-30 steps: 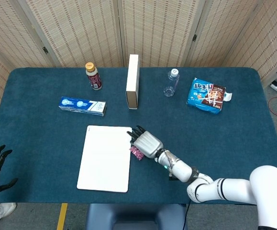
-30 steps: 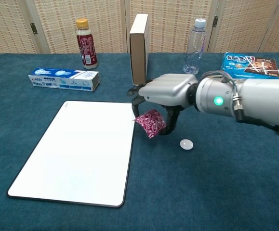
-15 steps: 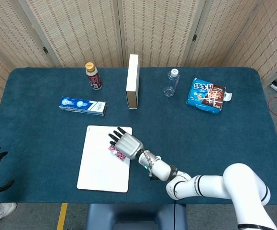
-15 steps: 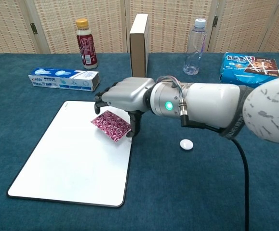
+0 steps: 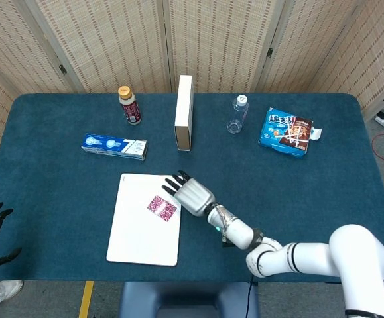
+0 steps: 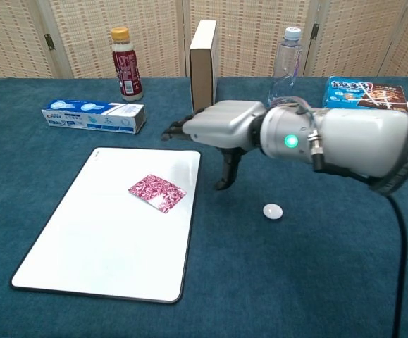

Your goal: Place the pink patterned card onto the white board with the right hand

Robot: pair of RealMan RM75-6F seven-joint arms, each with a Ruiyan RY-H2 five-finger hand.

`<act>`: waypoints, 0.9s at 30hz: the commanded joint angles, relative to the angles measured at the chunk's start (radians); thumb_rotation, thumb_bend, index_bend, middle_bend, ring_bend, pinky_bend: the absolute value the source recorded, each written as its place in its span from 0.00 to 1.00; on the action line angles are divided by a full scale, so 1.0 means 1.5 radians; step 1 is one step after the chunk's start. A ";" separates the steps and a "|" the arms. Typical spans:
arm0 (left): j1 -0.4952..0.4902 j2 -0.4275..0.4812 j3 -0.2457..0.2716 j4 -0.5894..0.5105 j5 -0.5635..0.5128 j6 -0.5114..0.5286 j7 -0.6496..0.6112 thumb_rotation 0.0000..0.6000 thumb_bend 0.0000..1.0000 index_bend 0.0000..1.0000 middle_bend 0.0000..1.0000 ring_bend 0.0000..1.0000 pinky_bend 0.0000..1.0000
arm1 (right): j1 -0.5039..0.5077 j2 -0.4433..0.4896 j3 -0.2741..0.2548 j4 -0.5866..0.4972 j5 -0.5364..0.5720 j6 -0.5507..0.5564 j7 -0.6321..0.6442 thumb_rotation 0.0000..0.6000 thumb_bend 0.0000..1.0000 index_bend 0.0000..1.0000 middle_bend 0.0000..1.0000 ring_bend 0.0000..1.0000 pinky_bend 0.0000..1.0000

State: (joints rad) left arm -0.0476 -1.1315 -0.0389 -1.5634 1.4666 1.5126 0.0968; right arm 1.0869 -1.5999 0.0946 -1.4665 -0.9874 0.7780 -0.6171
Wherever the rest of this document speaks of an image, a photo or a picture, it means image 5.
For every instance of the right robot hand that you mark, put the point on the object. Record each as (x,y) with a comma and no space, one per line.
(190,195)

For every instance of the pink patterned card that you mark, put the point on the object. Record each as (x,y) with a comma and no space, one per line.
(162,208)

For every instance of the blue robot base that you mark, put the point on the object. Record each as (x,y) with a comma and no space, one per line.
(188,299)

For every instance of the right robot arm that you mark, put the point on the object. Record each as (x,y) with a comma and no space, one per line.
(311,258)

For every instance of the white rectangular board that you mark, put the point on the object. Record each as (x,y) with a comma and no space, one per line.
(145,228)

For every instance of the white sneaker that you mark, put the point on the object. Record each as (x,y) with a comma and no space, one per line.
(4,291)

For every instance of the white upright cardboard box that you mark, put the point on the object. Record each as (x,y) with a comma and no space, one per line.
(183,112)

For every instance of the blue toothpaste box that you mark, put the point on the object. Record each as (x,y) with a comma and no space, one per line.
(113,146)

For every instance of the clear plastic water bottle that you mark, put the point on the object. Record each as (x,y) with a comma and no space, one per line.
(238,114)

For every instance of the blue table cloth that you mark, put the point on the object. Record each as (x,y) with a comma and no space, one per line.
(79,198)

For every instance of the dark red drink bottle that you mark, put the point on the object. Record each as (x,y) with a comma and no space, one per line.
(130,107)

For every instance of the blue cookie box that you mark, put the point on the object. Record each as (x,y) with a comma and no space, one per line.
(286,132)

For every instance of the yellow floor tape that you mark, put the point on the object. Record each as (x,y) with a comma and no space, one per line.
(86,299)

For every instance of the woven folding screen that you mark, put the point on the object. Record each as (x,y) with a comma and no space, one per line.
(191,43)

